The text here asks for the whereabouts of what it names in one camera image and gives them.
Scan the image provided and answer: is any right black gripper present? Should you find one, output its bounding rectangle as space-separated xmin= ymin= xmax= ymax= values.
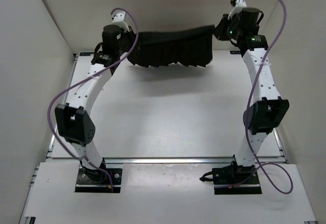
xmin=211 ymin=16 xmax=242 ymax=43

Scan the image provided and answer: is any black pleated skirt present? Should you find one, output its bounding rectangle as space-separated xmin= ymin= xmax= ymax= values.
xmin=127 ymin=25 xmax=214 ymax=68

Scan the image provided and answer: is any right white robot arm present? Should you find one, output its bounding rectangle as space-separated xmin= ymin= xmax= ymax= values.
xmin=214 ymin=7 xmax=289 ymax=184

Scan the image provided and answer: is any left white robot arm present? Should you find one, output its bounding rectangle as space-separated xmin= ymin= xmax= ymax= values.
xmin=55 ymin=24 xmax=137 ymax=182

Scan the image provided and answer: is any left blue corner label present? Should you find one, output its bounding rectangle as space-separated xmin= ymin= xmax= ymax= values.
xmin=79 ymin=52 xmax=94 ymax=56

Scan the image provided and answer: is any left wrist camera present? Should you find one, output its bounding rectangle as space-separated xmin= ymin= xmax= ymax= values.
xmin=112 ymin=11 xmax=130 ymax=32

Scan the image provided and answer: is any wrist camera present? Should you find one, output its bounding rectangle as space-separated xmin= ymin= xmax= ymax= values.
xmin=228 ymin=0 xmax=247 ymax=19
xmin=112 ymin=11 xmax=130 ymax=32

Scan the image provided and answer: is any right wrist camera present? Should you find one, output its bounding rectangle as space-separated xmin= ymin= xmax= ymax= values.
xmin=228 ymin=0 xmax=247 ymax=19

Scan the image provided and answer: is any aluminium table edge rail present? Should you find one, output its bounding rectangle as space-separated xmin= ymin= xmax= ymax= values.
xmin=45 ymin=156 xmax=286 ymax=164

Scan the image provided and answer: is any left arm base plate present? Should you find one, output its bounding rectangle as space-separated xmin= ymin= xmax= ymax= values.
xmin=75 ymin=167 xmax=123 ymax=193

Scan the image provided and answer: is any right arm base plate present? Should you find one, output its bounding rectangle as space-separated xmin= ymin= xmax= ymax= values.
xmin=199 ymin=164 xmax=262 ymax=195

